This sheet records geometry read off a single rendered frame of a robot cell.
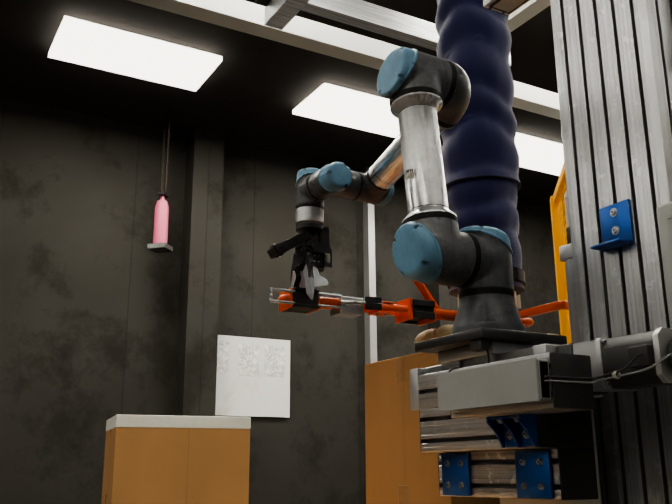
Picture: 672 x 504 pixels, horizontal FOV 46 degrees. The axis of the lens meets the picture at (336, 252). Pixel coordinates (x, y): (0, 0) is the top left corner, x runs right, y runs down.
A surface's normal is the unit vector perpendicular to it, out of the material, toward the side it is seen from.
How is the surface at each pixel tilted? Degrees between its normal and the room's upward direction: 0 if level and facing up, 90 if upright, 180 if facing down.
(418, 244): 97
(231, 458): 90
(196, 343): 90
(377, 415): 90
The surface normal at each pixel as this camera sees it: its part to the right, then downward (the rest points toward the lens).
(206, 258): 0.49, -0.23
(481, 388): -0.87, -0.13
